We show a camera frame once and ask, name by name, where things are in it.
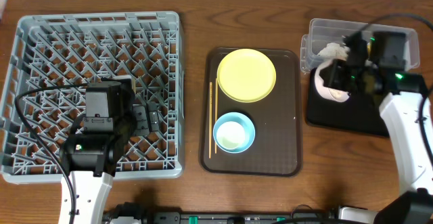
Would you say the yellow round plate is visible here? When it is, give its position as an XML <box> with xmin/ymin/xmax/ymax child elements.
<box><xmin>216</xmin><ymin>49</ymin><xmax>277</xmax><ymax>103</ymax></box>

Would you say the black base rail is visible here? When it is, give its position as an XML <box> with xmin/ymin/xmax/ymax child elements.
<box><xmin>101</xmin><ymin>202</ymin><xmax>376</xmax><ymax>224</ymax></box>

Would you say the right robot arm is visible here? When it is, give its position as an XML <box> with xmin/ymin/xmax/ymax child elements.
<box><xmin>315</xmin><ymin>31</ymin><xmax>432</xmax><ymax>224</ymax></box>

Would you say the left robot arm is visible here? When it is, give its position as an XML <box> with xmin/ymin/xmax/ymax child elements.
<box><xmin>59</xmin><ymin>76</ymin><xmax>157</xmax><ymax>223</ymax></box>

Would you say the wooden chopstick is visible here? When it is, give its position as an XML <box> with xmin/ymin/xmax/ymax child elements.
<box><xmin>208</xmin><ymin>82</ymin><xmax>212</xmax><ymax>159</ymax></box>
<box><xmin>214</xmin><ymin>78</ymin><xmax>219</xmax><ymax>154</ymax></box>

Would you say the black waste tray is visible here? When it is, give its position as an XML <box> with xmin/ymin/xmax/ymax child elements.
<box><xmin>306</xmin><ymin>70</ymin><xmax>389</xmax><ymax>137</ymax></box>

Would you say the white pink bowl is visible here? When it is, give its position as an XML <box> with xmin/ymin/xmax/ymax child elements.
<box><xmin>314</xmin><ymin>60</ymin><xmax>349</xmax><ymax>103</ymax></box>

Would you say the white tissue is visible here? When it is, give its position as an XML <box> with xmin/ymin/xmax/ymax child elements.
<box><xmin>317</xmin><ymin>43</ymin><xmax>350</xmax><ymax>60</ymax></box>

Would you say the light blue bowl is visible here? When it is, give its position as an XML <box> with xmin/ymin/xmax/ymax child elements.
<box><xmin>212</xmin><ymin>112</ymin><xmax>256</xmax><ymax>154</ymax></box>

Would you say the right wooden chopstick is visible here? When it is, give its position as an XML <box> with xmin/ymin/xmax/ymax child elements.
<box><xmin>214</xmin><ymin>78</ymin><xmax>219</xmax><ymax>154</ymax></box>

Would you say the left wooden chopstick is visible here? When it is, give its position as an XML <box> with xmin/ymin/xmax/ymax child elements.
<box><xmin>208</xmin><ymin>82</ymin><xmax>212</xmax><ymax>159</ymax></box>

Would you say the clear plastic waste bin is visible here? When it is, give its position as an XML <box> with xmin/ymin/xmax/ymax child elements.
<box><xmin>300</xmin><ymin>18</ymin><xmax>420</xmax><ymax>73</ymax></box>

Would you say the grey plastic dishwasher rack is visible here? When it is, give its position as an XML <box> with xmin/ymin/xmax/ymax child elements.
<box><xmin>1</xmin><ymin>11</ymin><xmax>185</xmax><ymax>184</ymax></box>

